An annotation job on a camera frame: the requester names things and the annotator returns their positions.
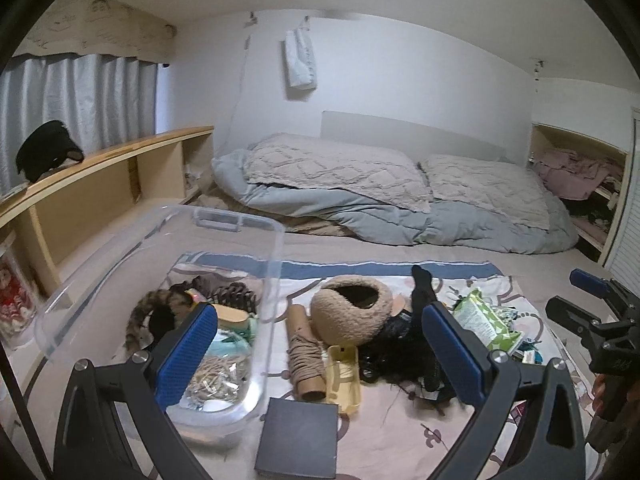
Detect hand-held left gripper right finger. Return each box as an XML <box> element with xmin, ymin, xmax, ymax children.
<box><xmin>421</xmin><ymin>302</ymin><xmax>586</xmax><ymax>480</ymax></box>

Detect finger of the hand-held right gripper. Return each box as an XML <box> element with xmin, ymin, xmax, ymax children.
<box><xmin>545</xmin><ymin>296</ymin><xmax>617</xmax><ymax>347</ymax></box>
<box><xmin>570</xmin><ymin>268</ymin><xmax>640</xmax><ymax>312</ymax></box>

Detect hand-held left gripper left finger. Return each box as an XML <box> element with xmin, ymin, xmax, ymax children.
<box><xmin>54</xmin><ymin>302</ymin><xmax>219</xmax><ymax>480</ymax></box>

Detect furry leopard headband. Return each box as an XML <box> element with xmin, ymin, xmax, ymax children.
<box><xmin>122</xmin><ymin>290</ymin><xmax>196</xmax><ymax>356</ymax></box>

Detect clear plastic storage bin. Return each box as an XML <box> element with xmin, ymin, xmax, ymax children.
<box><xmin>34</xmin><ymin>203</ymin><xmax>287</xmax><ymax>443</ymax></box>

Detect person's right hand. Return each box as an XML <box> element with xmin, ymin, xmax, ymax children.
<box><xmin>591</xmin><ymin>374</ymin><xmax>613</xmax><ymax>423</ymax></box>

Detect bag of wooden clothespins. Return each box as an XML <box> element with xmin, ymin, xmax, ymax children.
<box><xmin>185</xmin><ymin>355</ymin><xmax>251</xmax><ymax>406</ymax></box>

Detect black cloth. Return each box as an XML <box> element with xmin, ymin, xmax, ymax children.
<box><xmin>147</xmin><ymin>305</ymin><xmax>191</xmax><ymax>346</ymax></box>

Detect green wet wipes packet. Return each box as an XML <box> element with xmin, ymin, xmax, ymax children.
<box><xmin>452</xmin><ymin>287</ymin><xmax>523</xmax><ymax>353</ymax></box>

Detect white louvre door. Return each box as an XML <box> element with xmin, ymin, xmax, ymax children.
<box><xmin>602</xmin><ymin>115</ymin><xmax>640</xmax><ymax>281</ymax></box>

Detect dark clothes pile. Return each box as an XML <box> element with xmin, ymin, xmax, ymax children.
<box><xmin>560</xmin><ymin>195</ymin><xmax>613</xmax><ymax>226</ymax></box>

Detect printed blanket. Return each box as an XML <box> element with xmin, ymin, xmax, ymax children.
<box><xmin>165</xmin><ymin>252</ymin><xmax>601</xmax><ymax>480</ymax></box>

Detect pink clothes pile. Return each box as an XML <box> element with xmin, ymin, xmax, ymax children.
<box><xmin>532</xmin><ymin>149</ymin><xmax>623</xmax><ymax>198</ymax></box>

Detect yellow plastic case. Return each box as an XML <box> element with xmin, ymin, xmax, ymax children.
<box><xmin>325</xmin><ymin>345</ymin><xmax>363</xmax><ymax>413</ymax></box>

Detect twine roll on cardboard tube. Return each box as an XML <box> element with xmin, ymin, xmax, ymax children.
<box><xmin>286</xmin><ymin>304</ymin><xmax>326</xmax><ymax>402</ymax></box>

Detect beige fluffy hat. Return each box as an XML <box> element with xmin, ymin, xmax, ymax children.
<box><xmin>311</xmin><ymin>276</ymin><xmax>393</xmax><ymax>346</ymax></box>

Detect black box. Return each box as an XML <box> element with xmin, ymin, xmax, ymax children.
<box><xmin>255</xmin><ymin>397</ymin><xmax>340</xmax><ymax>479</ymax></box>

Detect grey duvet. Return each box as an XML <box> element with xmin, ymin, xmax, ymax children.
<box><xmin>211</xmin><ymin>147</ymin><xmax>578</xmax><ymax>256</ymax></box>

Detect beige textured pillow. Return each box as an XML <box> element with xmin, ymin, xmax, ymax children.
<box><xmin>417</xmin><ymin>154</ymin><xmax>556</xmax><ymax>231</ymax></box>
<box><xmin>242</xmin><ymin>133</ymin><xmax>433</xmax><ymax>213</ymax></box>

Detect closet alcove shelf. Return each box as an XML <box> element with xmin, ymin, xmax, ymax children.
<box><xmin>527</xmin><ymin>122</ymin><xmax>631</xmax><ymax>263</ymax></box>

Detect wooden shelf unit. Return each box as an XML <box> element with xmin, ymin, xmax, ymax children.
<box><xmin>0</xmin><ymin>126</ymin><xmax>216</xmax><ymax>341</ymax></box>

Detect black cap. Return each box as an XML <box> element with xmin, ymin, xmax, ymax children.
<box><xmin>15</xmin><ymin>120</ymin><xmax>85</xmax><ymax>181</ymax></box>

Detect grey curtain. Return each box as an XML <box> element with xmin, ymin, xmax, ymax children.
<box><xmin>0</xmin><ymin>52</ymin><xmax>160</xmax><ymax>196</ymax></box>

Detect white hanging bag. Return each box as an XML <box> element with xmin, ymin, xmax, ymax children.
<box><xmin>283</xmin><ymin>27</ymin><xmax>318</xmax><ymax>92</ymax></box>

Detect beige printed valance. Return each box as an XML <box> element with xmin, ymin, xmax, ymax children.
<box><xmin>10</xmin><ymin>0</ymin><xmax>177</xmax><ymax>61</ymax></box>

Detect black gloves and cords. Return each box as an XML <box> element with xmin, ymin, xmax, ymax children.
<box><xmin>357</xmin><ymin>310</ymin><xmax>453</xmax><ymax>401</ymax></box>

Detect white hanging cable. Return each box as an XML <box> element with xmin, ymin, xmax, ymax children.
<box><xmin>227</xmin><ymin>35</ymin><xmax>253</xmax><ymax>151</ymax></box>

